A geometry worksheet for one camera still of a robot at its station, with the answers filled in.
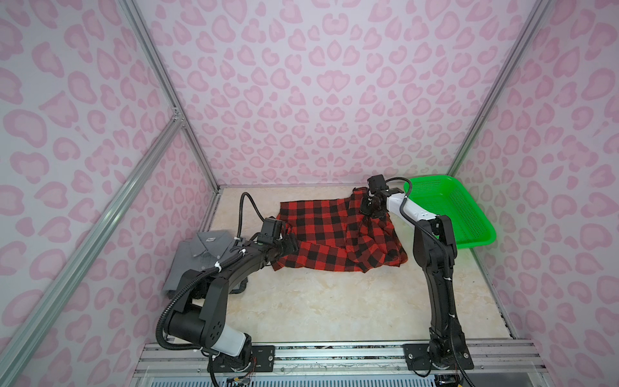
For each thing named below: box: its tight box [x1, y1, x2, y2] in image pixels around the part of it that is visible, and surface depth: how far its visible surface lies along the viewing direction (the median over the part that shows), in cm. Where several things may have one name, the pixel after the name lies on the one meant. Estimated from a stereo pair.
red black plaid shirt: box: [271, 187, 408, 273], surface depth 102 cm
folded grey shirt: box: [162, 229, 237, 293], surface depth 95 cm
